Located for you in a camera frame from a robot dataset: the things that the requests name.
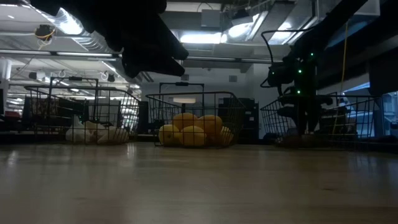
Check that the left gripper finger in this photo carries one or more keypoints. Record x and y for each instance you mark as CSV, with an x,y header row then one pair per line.
x,y
152,67
172,43

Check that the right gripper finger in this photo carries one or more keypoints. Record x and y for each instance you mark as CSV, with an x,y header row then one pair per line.
x,y
314,118
302,119

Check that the orange lemon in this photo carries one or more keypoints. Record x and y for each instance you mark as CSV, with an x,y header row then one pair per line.
x,y
184,119
210,124

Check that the large white garlic bulb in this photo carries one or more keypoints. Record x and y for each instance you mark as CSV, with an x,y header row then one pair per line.
x,y
77,133

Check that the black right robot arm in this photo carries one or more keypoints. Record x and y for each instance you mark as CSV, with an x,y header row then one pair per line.
x,y
326,28

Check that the ceiling light panel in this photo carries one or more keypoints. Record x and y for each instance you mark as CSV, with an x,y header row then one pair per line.
x,y
200,38

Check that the grey ceiling unit box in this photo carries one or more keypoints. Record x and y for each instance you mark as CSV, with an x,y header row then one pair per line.
x,y
211,18

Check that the black equipment rack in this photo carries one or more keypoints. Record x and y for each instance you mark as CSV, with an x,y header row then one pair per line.
x,y
252,118

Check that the black tower cabinet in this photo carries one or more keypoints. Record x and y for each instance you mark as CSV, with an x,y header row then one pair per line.
x,y
143,118

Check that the grey ceiling pipe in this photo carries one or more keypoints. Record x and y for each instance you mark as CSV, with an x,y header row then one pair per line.
x,y
37,53

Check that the black server rack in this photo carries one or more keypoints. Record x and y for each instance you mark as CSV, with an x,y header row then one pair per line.
x,y
68,110

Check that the white rectangular air duct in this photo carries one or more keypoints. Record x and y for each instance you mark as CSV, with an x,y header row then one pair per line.
x,y
370,7

